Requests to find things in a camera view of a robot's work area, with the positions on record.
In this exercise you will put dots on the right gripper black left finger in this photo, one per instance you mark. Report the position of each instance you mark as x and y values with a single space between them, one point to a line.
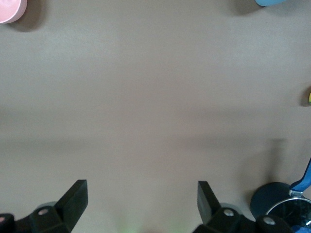
70 206

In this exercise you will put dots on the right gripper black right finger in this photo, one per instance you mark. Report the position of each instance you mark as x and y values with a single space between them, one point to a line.
209 208

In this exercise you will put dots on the glass lid with blue knob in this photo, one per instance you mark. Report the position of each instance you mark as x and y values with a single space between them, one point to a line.
291 213

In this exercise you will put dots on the pink bowl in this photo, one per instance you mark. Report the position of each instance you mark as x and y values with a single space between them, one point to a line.
9 9

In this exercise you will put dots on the blue plastic cup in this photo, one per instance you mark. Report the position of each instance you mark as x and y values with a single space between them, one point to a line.
269 2

